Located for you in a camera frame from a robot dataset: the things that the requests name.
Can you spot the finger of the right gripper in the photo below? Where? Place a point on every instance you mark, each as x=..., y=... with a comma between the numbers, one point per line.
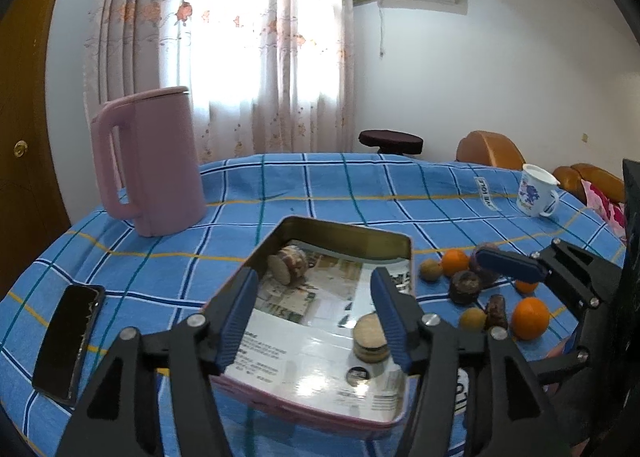
x=515, y=266

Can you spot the large orange tangerine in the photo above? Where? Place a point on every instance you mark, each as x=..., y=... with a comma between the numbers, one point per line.
x=530, y=319

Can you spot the pink metal tin box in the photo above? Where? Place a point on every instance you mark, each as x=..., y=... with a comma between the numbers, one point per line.
x=325, y=316

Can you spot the black smartphone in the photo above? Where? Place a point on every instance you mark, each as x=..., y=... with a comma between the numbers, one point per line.
x=64, y=346

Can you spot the pink electric kettle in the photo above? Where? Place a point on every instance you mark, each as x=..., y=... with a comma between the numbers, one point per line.
x=146, y=164

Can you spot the orange leather armchair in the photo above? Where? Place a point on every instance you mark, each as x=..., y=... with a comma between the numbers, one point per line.
x=490, y=148

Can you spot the printed paper liner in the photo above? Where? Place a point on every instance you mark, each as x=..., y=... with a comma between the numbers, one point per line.
x=325, y=336

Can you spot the small brown longan fruit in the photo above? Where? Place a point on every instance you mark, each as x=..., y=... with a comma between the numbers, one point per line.
x=472, y=319

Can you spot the purple passion fruit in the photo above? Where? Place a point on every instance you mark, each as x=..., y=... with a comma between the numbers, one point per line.
x=478, y=267

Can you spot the orange leather sofa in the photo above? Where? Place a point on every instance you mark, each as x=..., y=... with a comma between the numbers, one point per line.
x=572, y=176

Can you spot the dark brown date piece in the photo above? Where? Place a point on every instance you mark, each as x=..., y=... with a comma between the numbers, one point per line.
x=496, y=313

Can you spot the pink floral cushion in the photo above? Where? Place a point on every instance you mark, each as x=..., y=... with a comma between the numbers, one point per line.
x=612, y=213

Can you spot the dark round stool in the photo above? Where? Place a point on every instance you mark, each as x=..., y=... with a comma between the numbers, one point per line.
x=392, y=142

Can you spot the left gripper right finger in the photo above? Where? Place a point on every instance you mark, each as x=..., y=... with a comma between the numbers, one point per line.
x=507, y=412

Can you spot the floral sheer curtain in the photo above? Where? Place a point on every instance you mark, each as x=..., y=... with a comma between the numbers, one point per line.
x=262, y=75

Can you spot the white floral mug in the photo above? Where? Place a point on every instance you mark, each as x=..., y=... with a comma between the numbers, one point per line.
x=538, y=192

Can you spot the dark brown round fruit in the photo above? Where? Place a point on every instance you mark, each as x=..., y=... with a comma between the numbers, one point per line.
x=464, y=287

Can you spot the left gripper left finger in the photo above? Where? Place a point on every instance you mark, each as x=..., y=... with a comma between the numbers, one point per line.
x=118, y=413

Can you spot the small green-brown kiwi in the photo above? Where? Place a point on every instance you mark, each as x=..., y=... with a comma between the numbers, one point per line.
x=430, y=270

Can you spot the wooden door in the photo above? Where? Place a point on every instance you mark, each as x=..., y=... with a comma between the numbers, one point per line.
x=32, y=210

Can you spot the small orange tangerine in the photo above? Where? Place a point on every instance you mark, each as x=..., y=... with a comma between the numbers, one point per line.
x=454, y=261
x=525, y=288

